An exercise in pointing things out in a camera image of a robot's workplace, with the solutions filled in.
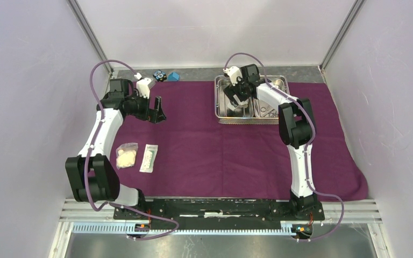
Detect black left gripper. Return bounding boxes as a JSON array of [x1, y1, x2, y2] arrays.
[[126, 90, 166, 124]]

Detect metal mesh instrument tray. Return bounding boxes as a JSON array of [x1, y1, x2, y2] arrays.
[[215, 75, 278, 125]]

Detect purple cloth wrap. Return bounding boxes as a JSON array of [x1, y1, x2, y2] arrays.
[[112, 82, 368, 201]]

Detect suture packet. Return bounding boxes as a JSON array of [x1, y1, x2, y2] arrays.
[[139, 144, 158, 173]]

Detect white gauze wad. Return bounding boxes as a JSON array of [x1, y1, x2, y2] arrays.
[[231, 98, 249, 109]]

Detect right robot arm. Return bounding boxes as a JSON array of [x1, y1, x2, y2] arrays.
[[223, 64, 319, 219]]

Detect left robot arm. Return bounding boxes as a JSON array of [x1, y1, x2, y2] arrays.
[[65, 77, 166, 219]]

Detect steel surgical scissors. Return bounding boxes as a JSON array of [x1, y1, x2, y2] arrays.
[[260, 106, 278, 118]]

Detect steel left inner pan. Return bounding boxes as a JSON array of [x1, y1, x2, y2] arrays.
[[215, 76, 254, 118]]

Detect steel pan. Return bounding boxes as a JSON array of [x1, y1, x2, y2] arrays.
[[215, 76, 254, 118], [253, 76, 289, 118]]

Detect steel right inner pan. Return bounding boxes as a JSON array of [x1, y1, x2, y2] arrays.
[[253, 76, 289, 118]]

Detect black blue toy car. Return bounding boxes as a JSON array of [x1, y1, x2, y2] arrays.
[[153, 70, 167, 82]]

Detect blue toy block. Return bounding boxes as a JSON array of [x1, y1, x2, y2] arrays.
[[167, 72, 181, 82]]

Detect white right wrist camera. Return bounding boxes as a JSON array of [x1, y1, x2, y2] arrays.
[[223, 66, 243, 86]]

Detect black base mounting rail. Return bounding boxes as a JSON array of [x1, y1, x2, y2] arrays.
[[113, 198, 325, 230]]

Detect aluminium front frame rail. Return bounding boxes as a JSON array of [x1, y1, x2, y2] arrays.
[[58, 199, 382, 237]]

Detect aluminium corner frame rail left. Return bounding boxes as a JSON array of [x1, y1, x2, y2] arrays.
[[66, 0, 108, 61]]

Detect aluminium corner frame rail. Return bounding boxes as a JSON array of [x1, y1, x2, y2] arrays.
[[318, 0, 366, 73], [66, 0, 108, 61]]

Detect aluminium corner frame rail right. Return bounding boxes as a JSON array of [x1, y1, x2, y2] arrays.
[[318, 0, 366, 73]]

